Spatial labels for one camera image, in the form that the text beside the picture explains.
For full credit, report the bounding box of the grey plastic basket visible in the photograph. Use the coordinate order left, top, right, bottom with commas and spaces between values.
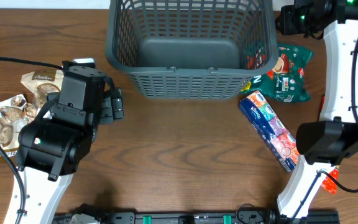
105, 0, 278, 99

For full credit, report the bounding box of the green Nescafe coffee bag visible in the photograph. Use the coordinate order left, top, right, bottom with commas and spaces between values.
241, 44, 314, 103

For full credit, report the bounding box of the Kleenex tissue multipack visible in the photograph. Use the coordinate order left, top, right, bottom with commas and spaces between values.
239, 91, 299, 172

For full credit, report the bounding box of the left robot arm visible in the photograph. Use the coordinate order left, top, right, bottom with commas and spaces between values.
4, 58, 124, 223

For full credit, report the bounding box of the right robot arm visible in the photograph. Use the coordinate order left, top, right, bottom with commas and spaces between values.
267, 0, 358, 223

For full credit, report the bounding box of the red orange biscuit pack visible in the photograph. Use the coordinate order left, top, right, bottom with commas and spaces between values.
319, 95, 339, 194

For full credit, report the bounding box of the upper Pantree snack pouch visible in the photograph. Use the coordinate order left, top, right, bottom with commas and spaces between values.
21, 69, 64, 121

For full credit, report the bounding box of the pantree snack pouch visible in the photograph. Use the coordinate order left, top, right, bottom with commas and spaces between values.
21, 69, 64, 121
0, 94, 29, 161

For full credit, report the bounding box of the lower Pantree snack pouch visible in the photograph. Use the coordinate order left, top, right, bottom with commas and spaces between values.
0, 94, 29, 161

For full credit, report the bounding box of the left black cable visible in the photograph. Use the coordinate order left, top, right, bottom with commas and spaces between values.
0, 56, 65, 224

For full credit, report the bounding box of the black cable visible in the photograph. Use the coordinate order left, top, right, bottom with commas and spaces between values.
290, 2, 358, 222
0, 56, 65, 224

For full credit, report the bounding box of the right black cable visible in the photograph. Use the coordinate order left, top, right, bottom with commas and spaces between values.
290, 2, 358, 222

